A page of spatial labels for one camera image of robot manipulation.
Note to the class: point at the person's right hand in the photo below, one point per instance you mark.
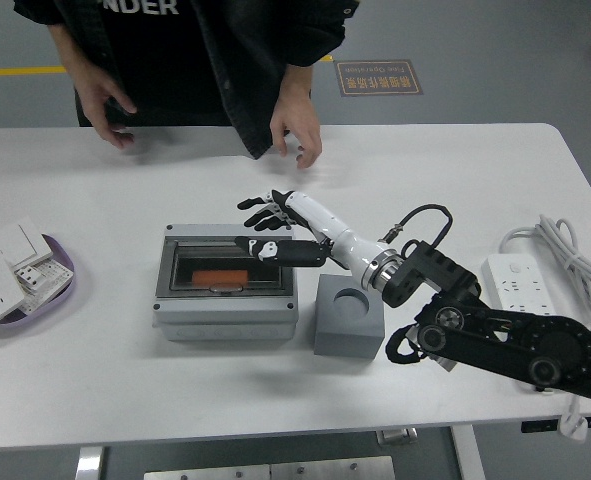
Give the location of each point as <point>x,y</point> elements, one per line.
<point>97,110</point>

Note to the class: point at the person's left hand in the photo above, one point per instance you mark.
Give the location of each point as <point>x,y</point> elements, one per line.
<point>295,125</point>

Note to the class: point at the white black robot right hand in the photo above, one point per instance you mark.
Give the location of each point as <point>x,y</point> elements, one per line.
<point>335,230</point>

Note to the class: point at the orange cylinder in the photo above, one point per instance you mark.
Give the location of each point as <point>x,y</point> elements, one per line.
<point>220,276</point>

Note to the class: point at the grey electrical box with lid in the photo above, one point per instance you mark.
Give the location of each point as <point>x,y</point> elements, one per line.
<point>225,312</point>

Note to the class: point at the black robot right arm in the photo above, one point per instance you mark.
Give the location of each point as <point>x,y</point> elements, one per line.
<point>500,340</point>

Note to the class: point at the person's right forearm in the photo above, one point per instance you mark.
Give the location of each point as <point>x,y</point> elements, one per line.
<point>67,55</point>

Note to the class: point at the person's left forearm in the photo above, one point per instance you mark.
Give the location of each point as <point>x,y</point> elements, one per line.
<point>295,82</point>

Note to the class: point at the grey cube with round hole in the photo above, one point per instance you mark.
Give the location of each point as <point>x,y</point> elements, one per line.
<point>345,340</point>

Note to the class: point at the person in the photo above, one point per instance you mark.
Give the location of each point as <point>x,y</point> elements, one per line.
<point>175,60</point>

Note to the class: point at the brown floor sign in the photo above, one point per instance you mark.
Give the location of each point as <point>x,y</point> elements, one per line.
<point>379,78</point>

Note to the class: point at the purple tray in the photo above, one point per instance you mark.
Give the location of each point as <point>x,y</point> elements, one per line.
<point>55,246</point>

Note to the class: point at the white printed socket plate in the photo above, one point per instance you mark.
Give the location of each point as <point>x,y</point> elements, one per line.
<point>55,280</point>

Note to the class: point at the white socket module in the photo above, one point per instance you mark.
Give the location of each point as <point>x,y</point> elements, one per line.
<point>29,277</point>

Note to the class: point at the white table leg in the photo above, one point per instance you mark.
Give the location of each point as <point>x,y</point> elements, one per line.
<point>90,465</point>
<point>467,455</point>

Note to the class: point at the black table control panel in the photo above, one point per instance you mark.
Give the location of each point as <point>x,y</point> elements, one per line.
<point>539,426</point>

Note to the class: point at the white power plug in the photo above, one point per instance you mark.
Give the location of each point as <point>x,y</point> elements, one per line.
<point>573,426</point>

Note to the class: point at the white wall switch plate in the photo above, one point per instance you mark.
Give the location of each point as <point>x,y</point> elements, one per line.
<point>20,245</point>

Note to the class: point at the metal table bracket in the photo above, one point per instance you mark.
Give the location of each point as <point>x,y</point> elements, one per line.
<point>397,436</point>

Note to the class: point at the grey metal base plate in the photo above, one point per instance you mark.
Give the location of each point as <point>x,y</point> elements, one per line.
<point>275,471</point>

